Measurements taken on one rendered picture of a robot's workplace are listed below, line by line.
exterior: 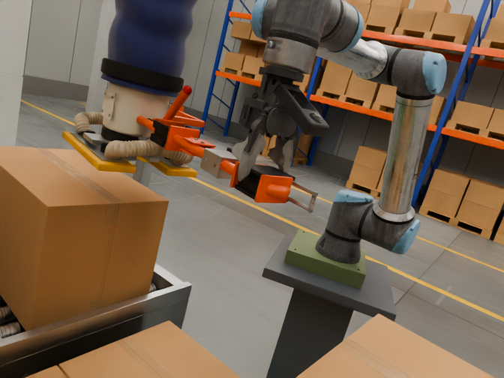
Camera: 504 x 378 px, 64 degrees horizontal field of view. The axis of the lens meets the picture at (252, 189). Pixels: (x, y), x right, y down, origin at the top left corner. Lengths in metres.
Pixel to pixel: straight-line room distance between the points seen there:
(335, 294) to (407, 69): 0.81
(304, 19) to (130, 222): 0.86
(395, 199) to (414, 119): 0.30
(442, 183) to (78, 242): 7.24
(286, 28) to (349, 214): 1.03
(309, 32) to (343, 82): 7.92
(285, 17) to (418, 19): 7.80
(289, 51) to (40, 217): 0.82
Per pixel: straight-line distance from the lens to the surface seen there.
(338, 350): 0.84
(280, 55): 0.71
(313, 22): 0.73
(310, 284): 1.54
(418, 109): 1.37
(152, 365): 1.31
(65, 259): 1.28
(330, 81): 8.76
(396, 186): 1.48
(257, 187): 0.71
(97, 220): 1.27
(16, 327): 1.42
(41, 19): 10.93
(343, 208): 1.63
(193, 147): 0.89
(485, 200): 7.94
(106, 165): 1.06
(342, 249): 1.66
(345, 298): 1.55
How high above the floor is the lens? 1.37
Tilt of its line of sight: 13 degrees down
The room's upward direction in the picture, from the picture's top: 15 degrees clockwise
